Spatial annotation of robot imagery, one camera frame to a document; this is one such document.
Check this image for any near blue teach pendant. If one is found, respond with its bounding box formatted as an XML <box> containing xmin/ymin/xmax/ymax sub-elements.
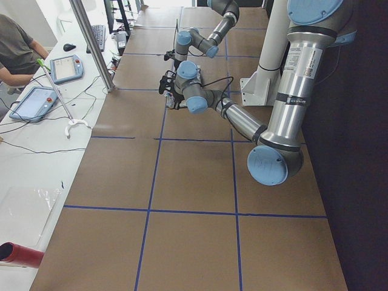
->
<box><xmin>9</xmin><ymin>86</ymin><xmax>58</xmax><ymax>122</ymax></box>

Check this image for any red cylinder tube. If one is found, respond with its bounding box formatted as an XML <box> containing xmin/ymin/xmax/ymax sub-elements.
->
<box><xmin>1</xmin><ymin>242</ymin><xmax>45</xmax><ymax>269</ymax></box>

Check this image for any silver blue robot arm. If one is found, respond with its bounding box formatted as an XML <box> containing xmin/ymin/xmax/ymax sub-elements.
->
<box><xmin>159</xmin><ymin>1</ymin><xmax>358</xmax><ymax>186</ymax></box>
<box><xmin>164</xmin><ymin>1</ymin><xmax>239</xmax><ymax>70</ymax></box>

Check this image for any clear plastic bag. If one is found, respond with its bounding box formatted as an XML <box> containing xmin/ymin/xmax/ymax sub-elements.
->
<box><xmin>1</xmin><ymin>187</ymin><xmax>62</xmax><ymax>248</ymax></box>

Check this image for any white curved hook piece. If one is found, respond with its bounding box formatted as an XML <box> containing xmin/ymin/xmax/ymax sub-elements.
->
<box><xmin>64</xmin><ymin>119</ymin><xmax>91</xmax><ymax>139</ymax></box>

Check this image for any seated person grey shirt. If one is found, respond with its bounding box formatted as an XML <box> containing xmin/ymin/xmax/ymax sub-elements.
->
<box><xmin>1</xmin><ymin>14</ymin><xmax>49</xmax><ymax>87</ymax></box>

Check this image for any black keyboard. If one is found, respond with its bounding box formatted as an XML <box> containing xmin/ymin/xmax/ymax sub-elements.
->
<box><xmin>91</xmin><ymin>24</ymin><xmax>106</xmax><ymax>52</ymax></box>

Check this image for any aluminium frame post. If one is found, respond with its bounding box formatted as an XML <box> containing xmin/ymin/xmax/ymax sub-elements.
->
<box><xmin>69</xmin><ymin>0</ymin><xmax>114</xmax><ymax>92</ymax></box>

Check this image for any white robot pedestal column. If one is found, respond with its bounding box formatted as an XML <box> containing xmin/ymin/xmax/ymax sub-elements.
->
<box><xmin>240</xmin><ymin>0</ymin><xmax>290</xmax><ymax>106</ymax></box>

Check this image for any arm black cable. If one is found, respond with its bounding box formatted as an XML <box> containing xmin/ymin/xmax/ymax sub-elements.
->
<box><xmin>172</xmin><ymin>17</ymin><xmax>210</xmax><ymax>58</ymax></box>
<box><xmin>165</xmin><ymin>69</ymin><xmax>235</xmax><ymax>116</ymax></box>

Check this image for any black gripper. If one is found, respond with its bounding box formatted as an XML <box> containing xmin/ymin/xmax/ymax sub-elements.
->
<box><xmin>171</xmin><ymin>91</ymin><xmax>185</xmax><ymax>109</ymax></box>
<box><xmin>173</xmin><ymin>59</ymin><xmax>182</xmax><ymax>70</ymax></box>

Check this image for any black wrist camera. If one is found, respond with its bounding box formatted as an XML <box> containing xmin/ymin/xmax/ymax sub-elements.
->
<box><xmin>158</xmin><ymin>75</ymin><xmax>176</xmax><ymax>95</ymax></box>
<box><xmin>164</xmin><ymin>50</ymin><xmax>175</xmax><ymax>61</ymax></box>

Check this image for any black computer mouse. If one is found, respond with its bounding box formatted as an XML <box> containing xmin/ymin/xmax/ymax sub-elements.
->
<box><xmin>63</xmin><ymin>43</ymin><xmax>76</xmax><ymax>52</ymax></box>

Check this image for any navy white striped polo shirt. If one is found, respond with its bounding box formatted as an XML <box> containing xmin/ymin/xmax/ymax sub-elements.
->
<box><xmin>163</xmin><ymin>70</ymin><xmax>187</xmax><ymax>110</ymax></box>

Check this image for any blue teach pendant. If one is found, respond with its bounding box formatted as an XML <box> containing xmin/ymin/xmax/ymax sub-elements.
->
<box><xmin>50</xmin><ymin>55</ymin><xmax>84</xmax><ymax>85</ymax></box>
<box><xmin>9</xmin><ymin>86</ymin><xmax>58</xmax><ymax>122</ymax></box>

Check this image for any far blue teach pendant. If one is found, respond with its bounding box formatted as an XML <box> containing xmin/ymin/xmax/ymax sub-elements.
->
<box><xmin>50</xmin><ymin>55</ymin><xmax>84</xmax><ymax>85</ymax></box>

